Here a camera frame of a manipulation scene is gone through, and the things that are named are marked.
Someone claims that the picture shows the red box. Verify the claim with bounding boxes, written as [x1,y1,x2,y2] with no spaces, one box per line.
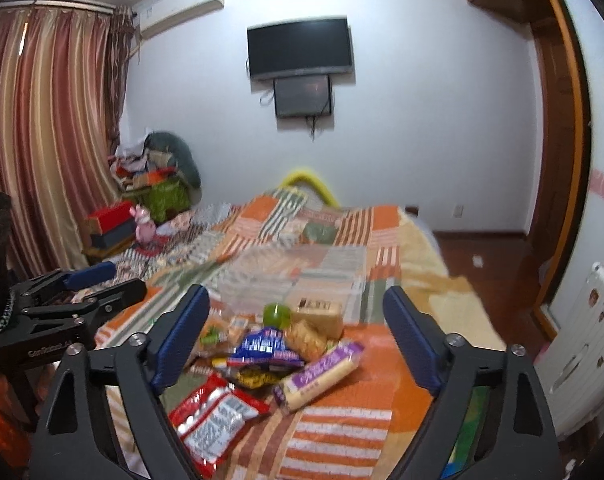
[85,200,134,235]

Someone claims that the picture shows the pink plush toy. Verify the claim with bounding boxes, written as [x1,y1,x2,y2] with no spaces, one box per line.
[130,204,157,245]

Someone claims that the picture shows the yellow foam tube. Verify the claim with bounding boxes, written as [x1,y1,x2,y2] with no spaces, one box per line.
[280,168,340,208]

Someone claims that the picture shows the green jelly cup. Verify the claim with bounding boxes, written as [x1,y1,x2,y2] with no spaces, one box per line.
[263,302,291,330]

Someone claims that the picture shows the red white snack bag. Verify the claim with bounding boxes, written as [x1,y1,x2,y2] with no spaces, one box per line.
[168,375,269,479]

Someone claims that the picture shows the blue biscuit bag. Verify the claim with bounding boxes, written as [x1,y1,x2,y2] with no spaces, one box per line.
[227,327,305,367]

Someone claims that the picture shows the white air conditioner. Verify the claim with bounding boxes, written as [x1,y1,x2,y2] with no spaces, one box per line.
[136,0,225,40]

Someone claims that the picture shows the purple cracker pack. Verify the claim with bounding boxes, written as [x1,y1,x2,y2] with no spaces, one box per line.
[274,340,365,412]

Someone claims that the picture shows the striped red gold curtain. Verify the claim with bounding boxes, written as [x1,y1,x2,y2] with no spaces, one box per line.
[0,6,119,276]

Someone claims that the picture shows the black wall television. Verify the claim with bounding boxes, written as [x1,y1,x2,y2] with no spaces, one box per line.
[247,16,354,80]

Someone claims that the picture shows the clear plastic storage bin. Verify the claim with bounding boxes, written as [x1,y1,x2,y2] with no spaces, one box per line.
[217,245,367,323]

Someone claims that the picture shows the yellow puffed snack bag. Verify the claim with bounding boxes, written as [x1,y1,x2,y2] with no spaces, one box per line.
[283,320,328,363]

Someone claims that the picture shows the small black wall monitor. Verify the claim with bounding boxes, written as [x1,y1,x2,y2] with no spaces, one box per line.
[274,75,333,118]

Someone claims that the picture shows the orange snack bag green label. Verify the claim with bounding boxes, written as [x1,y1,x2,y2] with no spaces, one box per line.
[193,315,250,358]

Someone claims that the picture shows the patchwork orange bed blanket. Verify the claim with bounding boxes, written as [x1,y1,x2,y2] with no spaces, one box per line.
[96,188,503,479]

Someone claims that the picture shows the brown toast bread pack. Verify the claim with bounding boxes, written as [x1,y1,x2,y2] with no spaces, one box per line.
[291,298,344,339]

